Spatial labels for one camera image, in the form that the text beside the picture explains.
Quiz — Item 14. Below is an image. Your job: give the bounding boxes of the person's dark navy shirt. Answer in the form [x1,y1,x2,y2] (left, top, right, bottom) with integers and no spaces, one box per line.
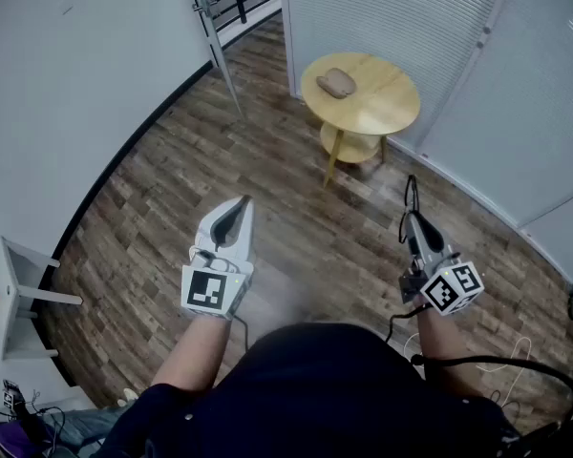
[90,322,524,458]

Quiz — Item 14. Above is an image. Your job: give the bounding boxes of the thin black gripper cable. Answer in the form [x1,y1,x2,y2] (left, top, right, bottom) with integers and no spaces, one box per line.
[385,304,431,344]
[231,315,251,353]

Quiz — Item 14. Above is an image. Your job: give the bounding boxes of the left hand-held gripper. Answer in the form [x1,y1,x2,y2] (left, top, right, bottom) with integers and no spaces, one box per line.
[180,195,256,322]

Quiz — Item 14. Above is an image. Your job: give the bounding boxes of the person's left forearm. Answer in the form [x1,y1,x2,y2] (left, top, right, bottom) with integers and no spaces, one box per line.
[150,310,233,393]

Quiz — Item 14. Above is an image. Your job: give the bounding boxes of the round wooden side table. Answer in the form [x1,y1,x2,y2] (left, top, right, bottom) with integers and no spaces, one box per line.
[299,52,422,190]

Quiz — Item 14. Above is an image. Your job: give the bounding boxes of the purple bag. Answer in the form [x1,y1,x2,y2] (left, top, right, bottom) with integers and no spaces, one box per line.
[0,420,53,458]

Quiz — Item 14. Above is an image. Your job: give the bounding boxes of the thick black cable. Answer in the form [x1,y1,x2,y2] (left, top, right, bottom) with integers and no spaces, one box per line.
[410,353,573,428]

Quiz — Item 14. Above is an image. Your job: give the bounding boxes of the small tan pouch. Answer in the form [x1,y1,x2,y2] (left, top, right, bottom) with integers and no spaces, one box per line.
[314,67,358,99]

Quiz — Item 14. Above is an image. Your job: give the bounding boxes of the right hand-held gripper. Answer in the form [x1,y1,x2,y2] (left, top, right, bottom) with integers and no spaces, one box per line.
[398,210,486,317]

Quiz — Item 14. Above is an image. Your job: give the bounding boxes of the person's right forearm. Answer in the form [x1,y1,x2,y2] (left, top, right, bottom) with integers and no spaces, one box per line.
[413,298,486,400]

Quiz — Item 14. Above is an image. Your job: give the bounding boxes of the white open shelf unit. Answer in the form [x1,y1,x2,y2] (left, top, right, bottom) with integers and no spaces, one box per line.
[0,235,84,362]

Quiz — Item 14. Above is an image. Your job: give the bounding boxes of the frosted glass door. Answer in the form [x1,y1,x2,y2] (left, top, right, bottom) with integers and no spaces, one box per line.
[184,0,247,121]

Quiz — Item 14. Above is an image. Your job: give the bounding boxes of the thin white floor cable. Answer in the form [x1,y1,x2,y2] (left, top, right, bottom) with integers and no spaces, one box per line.
[403,334,535,410]

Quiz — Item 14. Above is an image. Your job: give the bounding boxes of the black white patterned block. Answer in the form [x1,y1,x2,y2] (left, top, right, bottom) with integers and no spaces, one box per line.
[2,378,21,412]

